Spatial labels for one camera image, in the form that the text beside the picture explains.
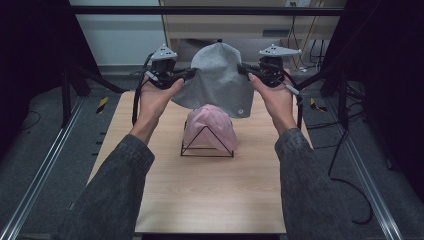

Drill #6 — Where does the black wire rack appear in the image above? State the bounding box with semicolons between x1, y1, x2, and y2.
180;119;235;159

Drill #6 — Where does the black floor cable loop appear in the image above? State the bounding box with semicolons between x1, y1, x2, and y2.
325;126;374;225

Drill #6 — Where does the pink beanie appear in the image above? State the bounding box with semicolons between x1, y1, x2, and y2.
182;103;239;153

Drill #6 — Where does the light wooden desk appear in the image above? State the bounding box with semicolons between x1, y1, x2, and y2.
159;0;342;73

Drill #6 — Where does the black hanging cable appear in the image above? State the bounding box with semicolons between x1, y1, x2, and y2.
286;1;302;70

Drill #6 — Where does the thin black floor cable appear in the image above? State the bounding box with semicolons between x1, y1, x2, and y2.
21;109;43;132

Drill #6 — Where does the grey beanie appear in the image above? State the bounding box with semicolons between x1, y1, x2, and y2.
171;41;255;120

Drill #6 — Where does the black crossbar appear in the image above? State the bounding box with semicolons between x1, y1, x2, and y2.
69;5;346;16

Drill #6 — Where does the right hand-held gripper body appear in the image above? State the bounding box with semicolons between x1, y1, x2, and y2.
258;43;303;89

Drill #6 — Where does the dark curtain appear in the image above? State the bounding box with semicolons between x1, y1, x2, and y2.
319;0;424;202
0;0;101;162

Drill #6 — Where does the person's right hand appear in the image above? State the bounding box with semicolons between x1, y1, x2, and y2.
247;72;298;136

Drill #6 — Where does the right gripper cable with plug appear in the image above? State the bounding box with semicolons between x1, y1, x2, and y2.
284;75;305;131

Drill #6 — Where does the aluminium floor rail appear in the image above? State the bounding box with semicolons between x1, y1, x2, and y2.
324;96;405;240
0;96;86;240

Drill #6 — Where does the white cabinet panel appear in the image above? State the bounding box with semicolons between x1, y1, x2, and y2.
67;0;172;67

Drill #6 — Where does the yellow black tape strip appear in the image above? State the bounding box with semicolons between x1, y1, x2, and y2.
96;96;110;115
309;97;328;113

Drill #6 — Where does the black metal stand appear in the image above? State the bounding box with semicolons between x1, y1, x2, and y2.
293;67;350;130
61;64;127;128

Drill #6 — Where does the person's left hand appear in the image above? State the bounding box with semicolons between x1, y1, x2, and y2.
129;76;186;145

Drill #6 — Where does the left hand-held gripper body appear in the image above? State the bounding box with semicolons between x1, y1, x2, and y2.
146;43;183;91

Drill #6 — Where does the yellow hanging cable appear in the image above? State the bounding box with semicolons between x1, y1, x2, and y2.
297;0;326;70

